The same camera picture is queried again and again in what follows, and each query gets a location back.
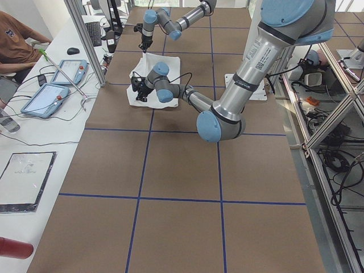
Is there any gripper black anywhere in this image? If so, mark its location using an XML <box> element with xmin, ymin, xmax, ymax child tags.
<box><xmin>136</xmin><ymin>84</ymin><xmax>153</xmax><ymax>102</ymax></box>
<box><xmin>138</xmin><ymin>35</ymin><xmax>153</xmax><ymax>53</ymax></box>

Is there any white printed t-shirt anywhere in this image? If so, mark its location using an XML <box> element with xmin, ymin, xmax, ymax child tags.
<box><xmin>127</xmin><ymin>53</ymin><xmax>180</xmax><ymax>109</ymax></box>

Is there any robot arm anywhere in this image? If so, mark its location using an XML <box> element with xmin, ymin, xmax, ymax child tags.
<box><xmin>134</xmin><ymin>0</ymin><xmax>217</xmax><ymax>53</ymax></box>
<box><xmin>131</xmin><ymin>0</ymin><xmax>336</xmax><ymax>143</ymax></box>

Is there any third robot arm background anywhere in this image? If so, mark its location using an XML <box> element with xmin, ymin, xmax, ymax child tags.
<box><xmin>337</xmin><ymin>40</ymin><xmax>363</xmax><ymax>70</ymax></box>

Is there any black keyboard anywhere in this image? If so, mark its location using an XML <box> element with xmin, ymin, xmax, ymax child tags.
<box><xmin>85</xmin><ymin>22</ymin><xmax>102</xmax><ymax>47</ymax></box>

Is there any teach pendant far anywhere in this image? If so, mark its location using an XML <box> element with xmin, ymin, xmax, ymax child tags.
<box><xmin>51</xmin><ymin>59</ymin><xmax>88</xmax><ymax>86</ymax></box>

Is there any teach pendant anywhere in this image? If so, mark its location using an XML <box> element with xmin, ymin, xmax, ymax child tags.
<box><xmin>51</xmin><ymin>59</ymin><xmax>88</xmax><ymax>86</ymax></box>
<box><xmin>20</xmin><ymin>83</ymin><xmax>70</xmax><ymax>118</ymax></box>

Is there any black computer mouse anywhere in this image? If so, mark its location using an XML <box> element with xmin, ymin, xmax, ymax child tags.
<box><xmin>67</xmin><ymin>47</ymin><xmax>80</xmax><ymax>55</ymax></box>

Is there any teach pendant near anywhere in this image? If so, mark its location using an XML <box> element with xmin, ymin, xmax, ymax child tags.
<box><xmin>20</xmin><ymin>83</ymin><xmax>70</xmax><ymax>118</ymax></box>

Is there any person in brown shirt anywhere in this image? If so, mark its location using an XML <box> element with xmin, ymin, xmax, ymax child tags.
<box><xmin>0</xmin><ymin>10</ymin><xmax>52</xmax><ymax>94</ymax></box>

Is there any clear water bottle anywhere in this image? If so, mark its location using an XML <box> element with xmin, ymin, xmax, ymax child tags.
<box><xmin>0</xmin><ymin>108</ymin><xmax>20</xmax><ymax>133</ymax></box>

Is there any dark red bottle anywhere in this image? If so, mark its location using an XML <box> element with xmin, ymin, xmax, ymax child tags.
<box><xmin>1</xmin><ymin>237</ymin><xmax>34</xmax><ymax>259</ymax></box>

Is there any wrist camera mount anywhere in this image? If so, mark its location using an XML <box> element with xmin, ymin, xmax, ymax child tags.
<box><xmin>134</xmin><ymin>23</ymin><xmax>143</xmax><ymax>33</ymax></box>
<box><xmin>131</xmin><ymin>72</ymin><xmax>144</xmax><ymax>92</ymax></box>

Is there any aluminium frame post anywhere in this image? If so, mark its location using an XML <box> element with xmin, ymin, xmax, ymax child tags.
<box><xmin>64</xmin><ymin>0</ymin><xmax>106</xmax><ymax>87</ymax></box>

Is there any orange tool under frame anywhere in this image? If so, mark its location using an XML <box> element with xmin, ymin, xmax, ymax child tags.
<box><xmin>305</xmin><ymin>96</ymin><xmax>320</xmax><ymax>106</ymax></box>

